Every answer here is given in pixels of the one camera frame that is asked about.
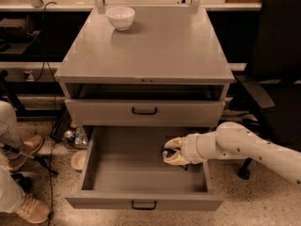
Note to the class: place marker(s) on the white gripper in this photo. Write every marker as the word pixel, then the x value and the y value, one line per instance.
pixel 190 150

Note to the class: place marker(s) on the dark blue rxbar wrapper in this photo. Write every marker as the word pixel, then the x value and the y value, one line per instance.
pixel 165 153

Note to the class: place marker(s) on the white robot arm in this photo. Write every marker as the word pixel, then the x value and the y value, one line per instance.
pixel 232 140

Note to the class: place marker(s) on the open grey bottom drawer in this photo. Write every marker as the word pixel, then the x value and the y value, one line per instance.
pixel 124 164

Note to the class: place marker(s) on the grey drawer cabinet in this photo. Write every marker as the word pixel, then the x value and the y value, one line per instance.
pixel 167 54

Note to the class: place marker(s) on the closed grey upper drawer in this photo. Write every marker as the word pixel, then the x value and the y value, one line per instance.
pixel 170 113

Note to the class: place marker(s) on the small plate on floor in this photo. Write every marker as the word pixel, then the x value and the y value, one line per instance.
pixel 78 160

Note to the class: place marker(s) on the black office chair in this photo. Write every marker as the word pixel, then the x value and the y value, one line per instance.
pixel 269 87

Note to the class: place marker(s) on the soda can on floor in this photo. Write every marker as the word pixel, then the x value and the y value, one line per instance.
pixel 69 136

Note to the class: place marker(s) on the black tripod leg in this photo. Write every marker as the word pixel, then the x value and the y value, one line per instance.
pixel 40 159

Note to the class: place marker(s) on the white ceramic bowl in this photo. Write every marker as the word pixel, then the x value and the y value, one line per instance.
pixel 120 17

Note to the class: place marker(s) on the tan sneaker far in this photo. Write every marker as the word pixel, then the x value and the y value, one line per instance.
pixel 16 161

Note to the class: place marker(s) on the tan sneaker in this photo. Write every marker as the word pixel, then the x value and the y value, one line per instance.
pixel 16 161
pixel 33 210

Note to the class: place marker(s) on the tan sneaker near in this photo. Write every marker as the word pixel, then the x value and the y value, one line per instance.
pixel 33 210

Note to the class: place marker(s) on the white trouser leg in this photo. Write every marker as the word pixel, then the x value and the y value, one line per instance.
pixel 11 195

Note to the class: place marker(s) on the black drawer handle upper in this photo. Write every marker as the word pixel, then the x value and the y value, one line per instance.
pixel 140 112

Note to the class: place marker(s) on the black drawer handle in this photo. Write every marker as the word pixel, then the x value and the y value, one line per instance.
pixel 143 206
pixel 140 112

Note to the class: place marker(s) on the black drawer handle lower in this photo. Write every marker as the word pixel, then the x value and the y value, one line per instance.
pixel 143 206

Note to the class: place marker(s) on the wall power outlet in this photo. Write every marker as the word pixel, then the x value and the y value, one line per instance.
pixel 28 76

